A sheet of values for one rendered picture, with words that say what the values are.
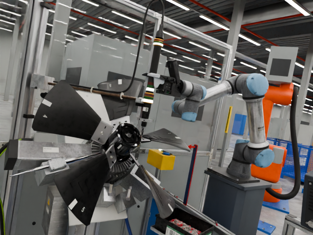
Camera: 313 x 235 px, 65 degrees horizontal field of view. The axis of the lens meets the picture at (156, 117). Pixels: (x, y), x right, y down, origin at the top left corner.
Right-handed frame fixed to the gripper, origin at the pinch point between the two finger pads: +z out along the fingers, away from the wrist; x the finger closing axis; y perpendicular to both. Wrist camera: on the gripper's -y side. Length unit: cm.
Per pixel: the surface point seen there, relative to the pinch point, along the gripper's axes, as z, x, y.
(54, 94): 34.7, 8.0, 16.2
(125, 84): 0.4, 17.6, 5.4
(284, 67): -364, 147, -94
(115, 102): 6.1, 13.9, 15.2
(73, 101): 27.9, 5.6, 17.6
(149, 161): -34, 34, 49
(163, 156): -35, 21, 42
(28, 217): 24, 70, 98
